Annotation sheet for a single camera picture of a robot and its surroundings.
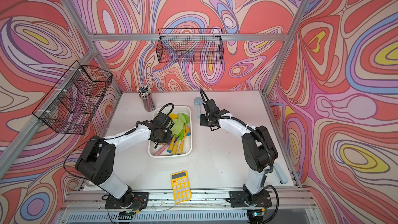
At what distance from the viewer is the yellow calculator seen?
2.46 feet

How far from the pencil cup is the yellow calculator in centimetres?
48

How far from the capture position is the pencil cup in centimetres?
98

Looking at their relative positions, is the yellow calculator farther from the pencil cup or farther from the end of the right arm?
the pencil cup
